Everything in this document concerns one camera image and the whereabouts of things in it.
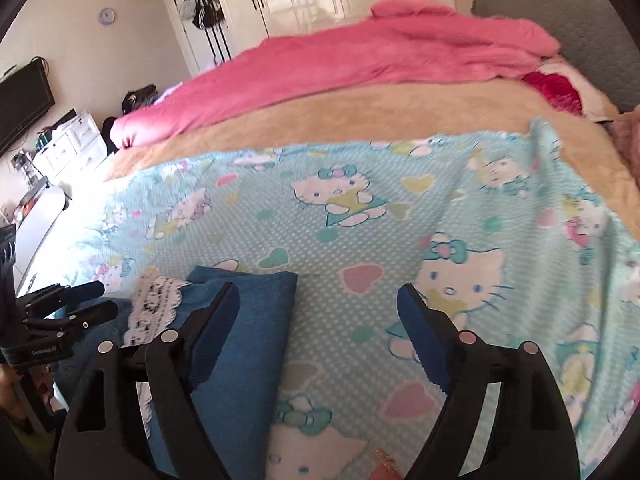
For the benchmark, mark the black flat television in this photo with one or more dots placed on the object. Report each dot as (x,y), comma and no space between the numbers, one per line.
(25,102)

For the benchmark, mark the white table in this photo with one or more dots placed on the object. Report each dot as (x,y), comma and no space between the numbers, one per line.
(45,220)

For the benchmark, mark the black striped hanging bag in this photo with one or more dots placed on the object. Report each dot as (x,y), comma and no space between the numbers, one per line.
(202,12)

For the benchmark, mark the pink fluffy garment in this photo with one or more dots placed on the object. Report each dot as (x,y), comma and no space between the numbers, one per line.
(630,140)

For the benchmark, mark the black handbag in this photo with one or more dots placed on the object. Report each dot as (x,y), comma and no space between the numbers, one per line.
(139,97)

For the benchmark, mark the white drawer cabinet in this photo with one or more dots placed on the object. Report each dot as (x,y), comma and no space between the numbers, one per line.
(70,145)

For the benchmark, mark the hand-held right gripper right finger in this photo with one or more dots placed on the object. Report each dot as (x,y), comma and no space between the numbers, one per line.
(420,330)

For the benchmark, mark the blue denim lace-trimmed garment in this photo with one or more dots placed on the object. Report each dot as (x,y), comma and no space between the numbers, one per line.
(250,360)

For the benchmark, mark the beige plush blanket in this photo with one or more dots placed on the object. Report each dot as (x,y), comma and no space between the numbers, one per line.
(350,120)

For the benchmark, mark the light hanging bag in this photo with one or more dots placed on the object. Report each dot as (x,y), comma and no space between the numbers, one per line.
(188,6)

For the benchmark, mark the grey quilted headboard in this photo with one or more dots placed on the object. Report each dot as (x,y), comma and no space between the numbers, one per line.
(575,35)

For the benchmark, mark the white door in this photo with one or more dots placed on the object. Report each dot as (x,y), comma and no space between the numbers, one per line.
(180,45)

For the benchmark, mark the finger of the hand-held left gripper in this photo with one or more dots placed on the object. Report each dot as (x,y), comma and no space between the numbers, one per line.
(95,312)
(75,292)

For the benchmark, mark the light blue cartoon printed blanket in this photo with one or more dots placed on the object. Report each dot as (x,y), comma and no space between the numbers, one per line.
(375,240)

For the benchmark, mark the person's right hand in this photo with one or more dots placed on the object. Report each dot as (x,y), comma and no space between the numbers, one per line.
(387,467)

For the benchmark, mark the round wall clock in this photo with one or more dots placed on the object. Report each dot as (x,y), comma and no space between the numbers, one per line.
(108,15)

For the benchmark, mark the red floral pillow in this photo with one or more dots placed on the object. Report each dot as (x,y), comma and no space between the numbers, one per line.
(555,87)

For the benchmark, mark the pink duvet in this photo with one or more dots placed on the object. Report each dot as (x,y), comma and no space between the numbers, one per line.
(325,65)

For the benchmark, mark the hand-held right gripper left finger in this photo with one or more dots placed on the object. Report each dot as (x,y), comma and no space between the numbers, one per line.
(220,320)

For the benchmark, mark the black cloth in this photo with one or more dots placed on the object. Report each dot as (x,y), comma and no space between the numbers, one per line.
(110,132)

